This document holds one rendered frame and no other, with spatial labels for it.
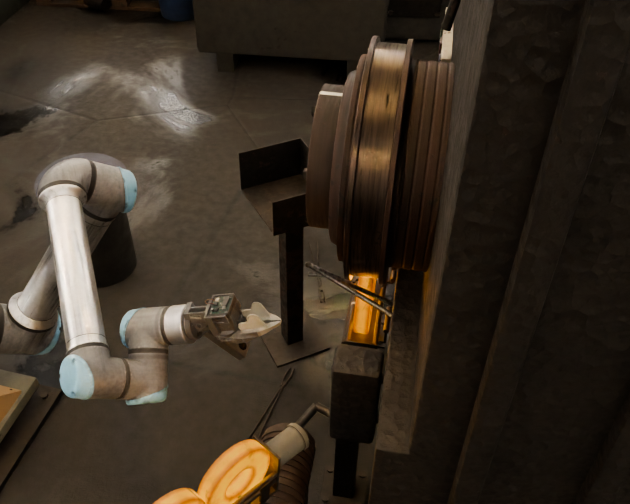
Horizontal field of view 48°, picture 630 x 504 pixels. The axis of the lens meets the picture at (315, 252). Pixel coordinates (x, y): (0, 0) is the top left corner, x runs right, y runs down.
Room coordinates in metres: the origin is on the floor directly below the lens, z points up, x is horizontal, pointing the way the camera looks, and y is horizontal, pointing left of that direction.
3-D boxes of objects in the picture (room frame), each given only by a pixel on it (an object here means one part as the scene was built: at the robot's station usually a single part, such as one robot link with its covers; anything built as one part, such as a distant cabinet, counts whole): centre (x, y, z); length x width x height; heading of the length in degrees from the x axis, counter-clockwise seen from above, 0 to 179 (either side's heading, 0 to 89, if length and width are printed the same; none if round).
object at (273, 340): (1.67, 0.08, 0.36); 0.26 x 0.20 x 0.72; 26
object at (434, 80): (1.13, -0.20, 1.11); 0.47 x 0.10 x 0.47; 171
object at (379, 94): (1.14, -0.12, 1.11); 0.47 x 0.06 x 0.47; 171
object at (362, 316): (1.14, -0.12, 0.75); 0.18 x 0.03 x 0.18; 171
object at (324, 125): (1.16, -0.02, 1.11); 0.28 x 0.06 x 0.28; 171
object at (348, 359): (0.91, -0.09, 0.68); 0.11 x 0.08 x 0.24; 81
